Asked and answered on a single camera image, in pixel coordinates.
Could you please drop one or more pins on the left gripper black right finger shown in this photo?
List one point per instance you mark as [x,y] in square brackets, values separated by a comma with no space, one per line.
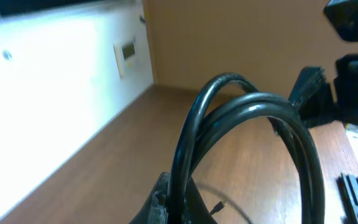
[196,211]

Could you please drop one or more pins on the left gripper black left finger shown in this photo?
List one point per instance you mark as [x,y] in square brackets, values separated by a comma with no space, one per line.
[154,210]

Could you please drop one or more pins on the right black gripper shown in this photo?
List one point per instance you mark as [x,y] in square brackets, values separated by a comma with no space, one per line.
[319,102]

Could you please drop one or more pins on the white wall thermostat panel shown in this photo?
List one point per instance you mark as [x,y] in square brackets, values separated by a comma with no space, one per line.
[126,57]

